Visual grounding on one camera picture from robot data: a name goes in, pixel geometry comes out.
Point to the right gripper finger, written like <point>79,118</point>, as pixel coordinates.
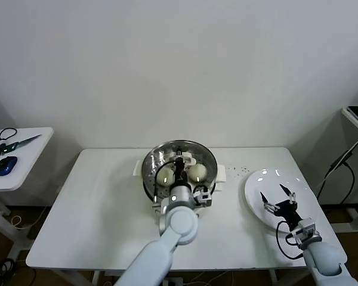
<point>285,190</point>
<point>264,199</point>

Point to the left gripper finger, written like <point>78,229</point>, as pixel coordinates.
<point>179,152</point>
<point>180,161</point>

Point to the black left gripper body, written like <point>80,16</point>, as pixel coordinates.
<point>179,174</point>

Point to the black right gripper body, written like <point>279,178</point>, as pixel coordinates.
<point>288,212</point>

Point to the white steamed baozi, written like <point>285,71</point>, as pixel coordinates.
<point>198,174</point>
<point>164,178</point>

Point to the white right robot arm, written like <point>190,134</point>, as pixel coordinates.
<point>328,262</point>

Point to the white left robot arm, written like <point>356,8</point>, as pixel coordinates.
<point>179,223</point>

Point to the stainless steel steamer basket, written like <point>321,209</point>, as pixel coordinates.
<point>221,174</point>

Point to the white round plate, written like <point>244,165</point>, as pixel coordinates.
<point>256,184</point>

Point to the white side table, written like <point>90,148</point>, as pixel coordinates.
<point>32,167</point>

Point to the blue computer mouse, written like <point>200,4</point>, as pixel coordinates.
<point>6,165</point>

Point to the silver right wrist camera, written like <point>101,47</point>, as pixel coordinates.
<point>307,229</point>

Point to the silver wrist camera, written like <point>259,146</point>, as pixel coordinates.
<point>307,229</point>
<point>204,198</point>

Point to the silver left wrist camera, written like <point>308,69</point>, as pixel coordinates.
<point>204,198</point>

